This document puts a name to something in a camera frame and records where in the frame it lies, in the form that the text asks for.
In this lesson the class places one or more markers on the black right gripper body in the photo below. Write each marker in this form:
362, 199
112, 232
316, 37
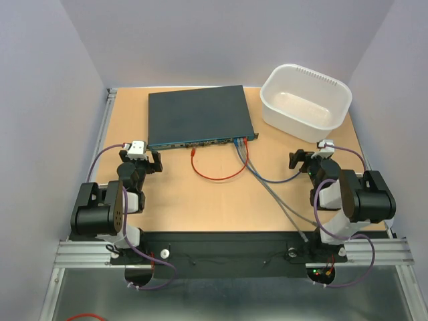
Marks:
311, 166

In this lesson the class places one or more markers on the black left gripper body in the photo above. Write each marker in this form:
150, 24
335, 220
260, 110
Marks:
141, 166

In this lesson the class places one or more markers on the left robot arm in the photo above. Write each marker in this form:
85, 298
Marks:
99, 211

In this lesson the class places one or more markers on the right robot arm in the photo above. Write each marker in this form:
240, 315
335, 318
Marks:
343, 201

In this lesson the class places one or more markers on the white plastic tub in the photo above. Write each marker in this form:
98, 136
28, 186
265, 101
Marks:
304, 103

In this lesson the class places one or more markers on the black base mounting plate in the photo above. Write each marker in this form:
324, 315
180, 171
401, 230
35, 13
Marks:
239, 254

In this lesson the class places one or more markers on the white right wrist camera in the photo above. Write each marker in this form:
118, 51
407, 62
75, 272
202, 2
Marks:
325, 149

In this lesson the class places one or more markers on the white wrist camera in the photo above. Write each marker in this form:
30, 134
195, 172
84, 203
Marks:
325, 149
136, 150

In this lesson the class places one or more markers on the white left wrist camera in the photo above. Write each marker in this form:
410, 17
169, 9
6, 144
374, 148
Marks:
136, 150

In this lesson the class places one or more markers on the dark blue network switch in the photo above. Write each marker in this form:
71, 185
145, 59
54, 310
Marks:
198, 117

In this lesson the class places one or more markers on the aluminium frame rail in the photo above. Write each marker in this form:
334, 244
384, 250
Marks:
82, 254

